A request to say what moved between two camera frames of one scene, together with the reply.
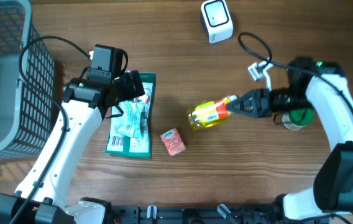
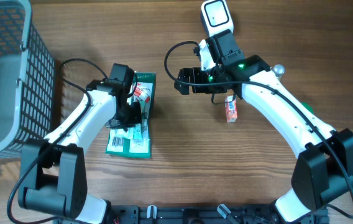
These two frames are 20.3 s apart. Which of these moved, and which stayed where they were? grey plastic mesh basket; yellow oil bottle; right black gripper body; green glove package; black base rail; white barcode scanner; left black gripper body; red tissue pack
Moved: left black gripper body; red tissue pack; yellow oil bottle; right black gripper body
Stayed: grey plastic mesh basket; white barcode scanner; green glove package; black base rail
